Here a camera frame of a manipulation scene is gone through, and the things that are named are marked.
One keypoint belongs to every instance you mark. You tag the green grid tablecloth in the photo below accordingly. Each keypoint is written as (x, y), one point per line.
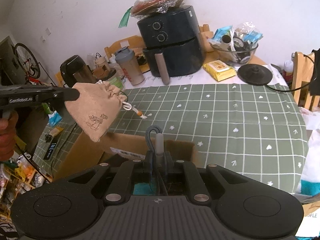
(247, 129)

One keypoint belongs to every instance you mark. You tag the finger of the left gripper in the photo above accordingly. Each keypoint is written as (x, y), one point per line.
(35, 89)
(33, 99)

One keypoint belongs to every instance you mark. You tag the person left hand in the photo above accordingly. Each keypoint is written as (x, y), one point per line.
(7, 138)

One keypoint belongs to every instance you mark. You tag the black kettle base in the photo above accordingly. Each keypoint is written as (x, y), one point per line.
(255, 74)

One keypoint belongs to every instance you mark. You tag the glass bowl with items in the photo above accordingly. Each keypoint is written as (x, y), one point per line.
(236, 45)

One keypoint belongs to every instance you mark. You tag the black air fryer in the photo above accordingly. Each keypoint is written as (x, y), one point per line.
(175, 36)

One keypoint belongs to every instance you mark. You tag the green label white jar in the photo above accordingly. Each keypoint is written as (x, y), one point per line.
(115, 80)

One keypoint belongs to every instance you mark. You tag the cardboard box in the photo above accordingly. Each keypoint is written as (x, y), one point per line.
(85, 153)

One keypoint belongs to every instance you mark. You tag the bicycle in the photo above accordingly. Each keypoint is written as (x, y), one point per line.
(27, 61)

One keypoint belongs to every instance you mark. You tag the brown drawstring pouch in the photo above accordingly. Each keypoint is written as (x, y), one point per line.
(97, 106)

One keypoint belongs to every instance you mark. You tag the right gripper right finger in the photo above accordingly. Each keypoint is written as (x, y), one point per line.
(169, 170)

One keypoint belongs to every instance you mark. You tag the snack bags on fryer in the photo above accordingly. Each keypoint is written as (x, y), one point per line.
(145, 8)

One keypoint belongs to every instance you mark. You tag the yellow wet wipes pack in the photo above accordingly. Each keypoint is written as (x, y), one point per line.
(219, 70)

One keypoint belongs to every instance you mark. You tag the wooden chair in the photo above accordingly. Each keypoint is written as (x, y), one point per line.
(303, 73)

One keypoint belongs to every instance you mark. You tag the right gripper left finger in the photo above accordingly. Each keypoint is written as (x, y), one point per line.
(148, 167)

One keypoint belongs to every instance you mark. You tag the grey lid shaker bottle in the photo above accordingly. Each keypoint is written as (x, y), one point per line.
(125, 57)

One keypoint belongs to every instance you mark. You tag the teal bath loofah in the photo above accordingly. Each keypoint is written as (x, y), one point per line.
(145, 189)

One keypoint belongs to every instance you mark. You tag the black electric kettle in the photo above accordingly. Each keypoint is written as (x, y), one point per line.
(74, 70)

